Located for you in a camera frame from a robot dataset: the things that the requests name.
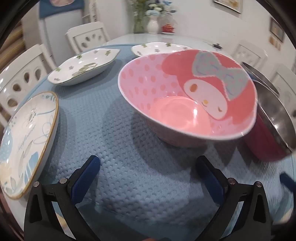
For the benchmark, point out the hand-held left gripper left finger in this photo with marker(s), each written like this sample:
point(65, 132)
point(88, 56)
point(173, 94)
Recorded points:
point(84, 180)

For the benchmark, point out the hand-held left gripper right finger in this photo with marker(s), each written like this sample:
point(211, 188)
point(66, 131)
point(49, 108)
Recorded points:
point(211, 182)

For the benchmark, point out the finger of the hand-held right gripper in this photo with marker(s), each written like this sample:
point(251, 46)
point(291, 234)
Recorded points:
point(288, 180)

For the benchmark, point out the red steel-lined bowl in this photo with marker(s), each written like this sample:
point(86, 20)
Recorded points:
point(261, 139)

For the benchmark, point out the pink cartoon bowl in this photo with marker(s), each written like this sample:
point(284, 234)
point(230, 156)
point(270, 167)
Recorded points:
point(173, 111)

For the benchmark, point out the blue quilted table mat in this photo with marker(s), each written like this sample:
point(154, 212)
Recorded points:
point(115, 139)

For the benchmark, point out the round gold-rimmed flower plate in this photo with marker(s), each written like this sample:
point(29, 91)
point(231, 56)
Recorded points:
point(23, 143)

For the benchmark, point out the white dining chair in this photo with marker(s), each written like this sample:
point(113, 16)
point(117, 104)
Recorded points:
point(251, 53)
point(23, 69)
point(81, 34)
point(285, 78)

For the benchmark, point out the stainless steel bowl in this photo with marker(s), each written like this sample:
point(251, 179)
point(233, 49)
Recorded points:
point(259, 74)

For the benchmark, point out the white square green-print plate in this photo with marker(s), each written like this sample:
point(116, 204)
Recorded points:
point(87, 67)
point(157, 48)

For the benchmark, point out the small dark object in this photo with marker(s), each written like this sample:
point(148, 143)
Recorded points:
point(217, 45)

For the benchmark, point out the striped woven blind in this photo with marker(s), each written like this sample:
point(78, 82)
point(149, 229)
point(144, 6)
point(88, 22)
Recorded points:
point(12, 44)

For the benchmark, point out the small red lidded pot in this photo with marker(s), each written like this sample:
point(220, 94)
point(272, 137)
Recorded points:
point(168, 29)

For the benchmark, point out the glass vase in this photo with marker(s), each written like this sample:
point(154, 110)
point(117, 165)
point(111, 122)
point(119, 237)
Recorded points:
point(138, 26)

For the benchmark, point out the white ceramic vase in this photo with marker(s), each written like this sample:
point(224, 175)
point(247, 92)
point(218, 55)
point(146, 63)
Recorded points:
point(152, 26)

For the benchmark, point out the blue refrigerator cover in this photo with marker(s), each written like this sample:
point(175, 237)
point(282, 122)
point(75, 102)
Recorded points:
point(60, 9)

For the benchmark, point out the flower bouquet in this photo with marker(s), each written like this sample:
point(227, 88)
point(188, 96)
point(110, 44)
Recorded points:
point(152, 8)

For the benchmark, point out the framed wall picture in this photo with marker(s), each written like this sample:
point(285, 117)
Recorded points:
point(227, 5)
point(277, 30)

